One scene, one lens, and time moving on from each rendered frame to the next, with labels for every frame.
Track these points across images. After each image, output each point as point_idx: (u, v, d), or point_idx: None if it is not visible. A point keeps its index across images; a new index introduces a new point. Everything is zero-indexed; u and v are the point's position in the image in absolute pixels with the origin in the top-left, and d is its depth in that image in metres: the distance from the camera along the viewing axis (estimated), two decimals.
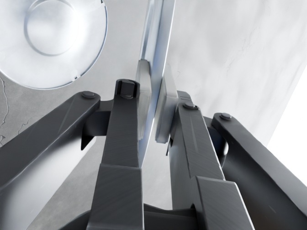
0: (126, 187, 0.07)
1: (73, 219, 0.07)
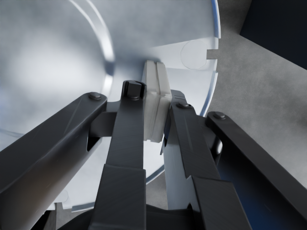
0: (129, 188, 0.07)
1: (73, 219, 0.07)
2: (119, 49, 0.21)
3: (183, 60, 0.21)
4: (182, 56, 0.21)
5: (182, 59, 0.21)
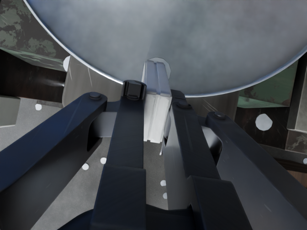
0: (129, 188, 0.07)
1: (73, 219, 0.07)
2: (179, 3, 0.22)
3: (154, 59, 0.22)
4: (158, 59, 0.22)
5: (156, 59, 0.22)
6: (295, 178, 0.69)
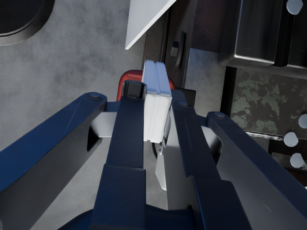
0: (129, 188, 0.07)
1: (73, 219, 0.07)
2: None
3: None
4: None
5: None
6: None
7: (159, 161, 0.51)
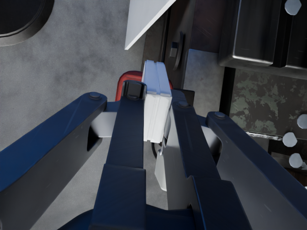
0: (129, 188, 0.07)
1: (73, 219, 0.07)
2: None
3: None
4: None
5: None
6: None
7: (158, 161, 0.51)
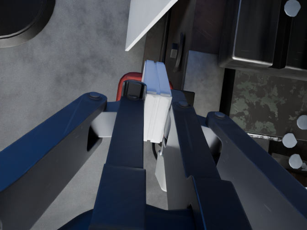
0: (129, 188, 0.07)
1: (73, 219, 0.07)
2: None
3: None
4: None
5: None
6: None
7: (158, 162, 0.51)
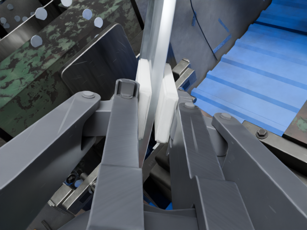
0: (126, 187, 0.07)
1: (73, 219, 0.07)
2: None
3: None
4: None
5: None
6: None
7: None
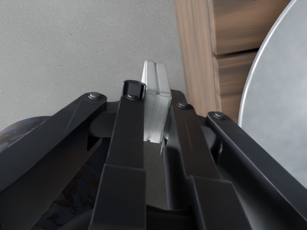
0: (129, 188, 0.07)
1: (73, 219, 0.07)
2: None
3: None
4: None
5: None
6: None
7: None
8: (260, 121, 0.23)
